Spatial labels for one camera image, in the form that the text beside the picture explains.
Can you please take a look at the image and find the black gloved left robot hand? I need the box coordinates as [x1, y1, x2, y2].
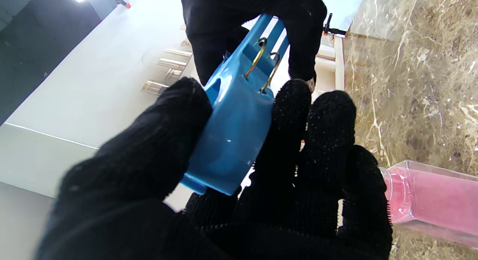
[35, 77, 393, 260]

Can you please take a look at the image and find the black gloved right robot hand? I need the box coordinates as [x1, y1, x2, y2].
[181, 0, 327, 86]

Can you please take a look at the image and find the blue plastic bag clip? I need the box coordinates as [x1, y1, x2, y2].
[181, 13, 291, 196]

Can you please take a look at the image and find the pink seasoning bottle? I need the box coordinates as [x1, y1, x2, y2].
[379, 160, 478, 249]

